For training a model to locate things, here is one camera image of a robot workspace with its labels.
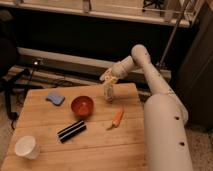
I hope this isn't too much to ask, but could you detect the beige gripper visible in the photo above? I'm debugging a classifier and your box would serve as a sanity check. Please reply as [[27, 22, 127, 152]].
[[100, 68, 118, 84]]

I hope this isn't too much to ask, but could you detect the clear plastic bottle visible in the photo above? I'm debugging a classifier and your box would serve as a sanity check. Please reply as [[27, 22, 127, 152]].
[[104, 81, 114, 102]]

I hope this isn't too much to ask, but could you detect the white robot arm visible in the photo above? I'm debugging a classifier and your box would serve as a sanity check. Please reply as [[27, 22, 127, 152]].
[[100, 44, 194, 171]]

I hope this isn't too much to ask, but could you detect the metal pole stand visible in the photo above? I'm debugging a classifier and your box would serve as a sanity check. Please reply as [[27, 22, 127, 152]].
[[156, 0, 191, 69]]

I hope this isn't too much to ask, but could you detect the orange toy carrot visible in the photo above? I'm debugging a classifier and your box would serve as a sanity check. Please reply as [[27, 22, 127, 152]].
[[107, 107, 124, 130]]

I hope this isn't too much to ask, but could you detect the red bowl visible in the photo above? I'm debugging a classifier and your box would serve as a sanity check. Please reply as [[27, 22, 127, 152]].
[[71, 96, 94, 118]]

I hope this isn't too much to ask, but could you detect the blue sponge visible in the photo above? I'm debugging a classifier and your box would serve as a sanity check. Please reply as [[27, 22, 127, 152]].
[[46, 92, 65, 106]]

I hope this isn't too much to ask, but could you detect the black striped eraser block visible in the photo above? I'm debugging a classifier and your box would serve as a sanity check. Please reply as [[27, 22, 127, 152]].
[[57, 120, 87, 143]]

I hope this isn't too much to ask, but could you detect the wooden table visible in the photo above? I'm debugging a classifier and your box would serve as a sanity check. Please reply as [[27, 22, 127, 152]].
[[0, 83, 148, 171]]

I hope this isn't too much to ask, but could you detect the black office chair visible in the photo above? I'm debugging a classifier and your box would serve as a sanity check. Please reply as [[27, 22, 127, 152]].
[[0, 9, 44, 130]]

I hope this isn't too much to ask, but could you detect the white paper cup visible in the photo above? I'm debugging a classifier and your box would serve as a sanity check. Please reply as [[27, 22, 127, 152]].
[[14, 135, 40, 160]]

